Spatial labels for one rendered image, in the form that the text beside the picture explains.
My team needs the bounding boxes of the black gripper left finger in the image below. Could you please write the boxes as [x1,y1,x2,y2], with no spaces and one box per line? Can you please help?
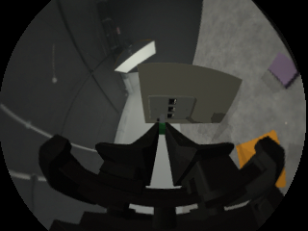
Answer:
[95,122,159,186]

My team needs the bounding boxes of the orange flat square patch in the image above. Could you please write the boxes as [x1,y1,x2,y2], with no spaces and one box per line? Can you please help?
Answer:
[235,130,286,188]

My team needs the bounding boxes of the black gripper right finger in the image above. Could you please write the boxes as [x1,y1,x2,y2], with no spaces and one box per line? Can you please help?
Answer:
[165,123,235,188]

